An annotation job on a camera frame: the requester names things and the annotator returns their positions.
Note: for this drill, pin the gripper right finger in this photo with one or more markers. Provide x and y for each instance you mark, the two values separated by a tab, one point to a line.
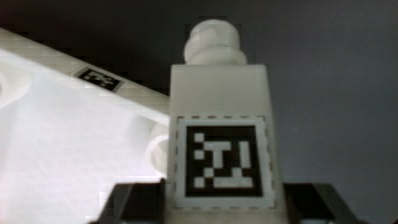
316	206

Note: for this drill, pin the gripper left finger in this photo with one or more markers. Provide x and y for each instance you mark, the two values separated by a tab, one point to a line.
135	204

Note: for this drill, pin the white leg with tag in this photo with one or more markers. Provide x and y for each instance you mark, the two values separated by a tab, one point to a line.
224	186

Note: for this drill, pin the white square tabletop part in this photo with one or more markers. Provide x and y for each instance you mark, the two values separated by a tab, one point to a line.
77	119

